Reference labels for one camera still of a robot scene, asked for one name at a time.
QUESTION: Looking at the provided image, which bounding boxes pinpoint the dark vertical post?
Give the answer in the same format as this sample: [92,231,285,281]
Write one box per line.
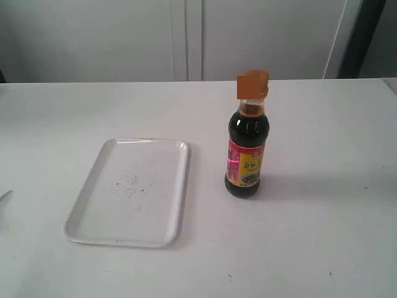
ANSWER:
[337,0,386,79]

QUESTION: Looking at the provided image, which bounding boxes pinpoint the white plastic tray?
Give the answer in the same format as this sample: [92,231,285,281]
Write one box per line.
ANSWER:
[64,138,189,248]

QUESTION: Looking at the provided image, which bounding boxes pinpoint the dark soy sauce bottle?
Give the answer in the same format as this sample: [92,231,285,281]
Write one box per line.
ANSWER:
[225,70,270,199]

